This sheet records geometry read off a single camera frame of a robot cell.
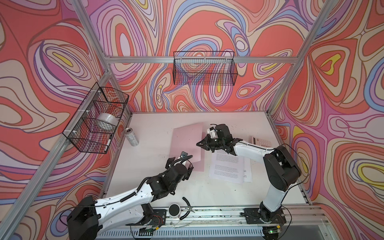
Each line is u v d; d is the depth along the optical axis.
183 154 0.68
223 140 0.72
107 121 0.72
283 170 0.48
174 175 0.57
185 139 1.05
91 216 0.41
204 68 0.85
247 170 0.88
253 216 0.72
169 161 0.72
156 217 0.73
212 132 0.85
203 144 0.79
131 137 0.92
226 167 0.90
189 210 0.76
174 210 0.72
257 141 1.01
